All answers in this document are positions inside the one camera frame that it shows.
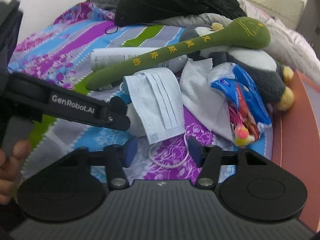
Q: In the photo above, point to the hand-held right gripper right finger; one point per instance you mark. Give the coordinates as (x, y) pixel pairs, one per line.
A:
(195, 152)

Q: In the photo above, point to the orange cardboard box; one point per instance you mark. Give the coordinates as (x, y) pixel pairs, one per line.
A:
(300, 135)

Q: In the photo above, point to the cream padded headboard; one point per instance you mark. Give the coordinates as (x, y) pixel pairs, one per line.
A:
(270, 0)

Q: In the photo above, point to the pink yellow small toy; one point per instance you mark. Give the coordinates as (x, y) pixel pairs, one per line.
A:
(242, 135)

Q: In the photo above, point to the white spray can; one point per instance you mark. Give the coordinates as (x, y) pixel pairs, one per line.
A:
(112, 57)

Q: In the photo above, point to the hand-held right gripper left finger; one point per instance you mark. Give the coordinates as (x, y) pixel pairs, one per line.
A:
(131, 152)

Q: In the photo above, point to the dark grey blanket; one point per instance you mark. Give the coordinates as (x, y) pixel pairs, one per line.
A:
(105, 5)

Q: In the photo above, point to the white face mask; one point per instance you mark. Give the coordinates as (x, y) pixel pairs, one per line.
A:
(200, 92)

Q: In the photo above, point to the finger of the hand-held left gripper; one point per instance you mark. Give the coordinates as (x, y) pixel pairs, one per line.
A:
(117, 115)

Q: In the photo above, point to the blue snack packet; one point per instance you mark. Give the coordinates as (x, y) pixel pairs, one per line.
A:
(242, 92)

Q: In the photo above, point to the blue face mask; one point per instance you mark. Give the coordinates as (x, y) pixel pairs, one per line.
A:
(157, 105)

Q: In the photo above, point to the person's left hand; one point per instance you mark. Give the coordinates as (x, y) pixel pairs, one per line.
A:
(10, 170)

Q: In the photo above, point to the grey penguin plush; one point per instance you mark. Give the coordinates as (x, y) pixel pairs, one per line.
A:
(255, 67)

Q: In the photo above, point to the green plush massage stick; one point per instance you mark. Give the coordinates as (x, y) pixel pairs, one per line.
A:
(155, 57)

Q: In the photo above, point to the black clothing pile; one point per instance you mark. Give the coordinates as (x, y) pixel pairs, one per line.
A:
(175, 0)

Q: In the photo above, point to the floral striped bed sheet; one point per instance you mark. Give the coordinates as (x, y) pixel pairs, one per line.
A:
(62, 50)

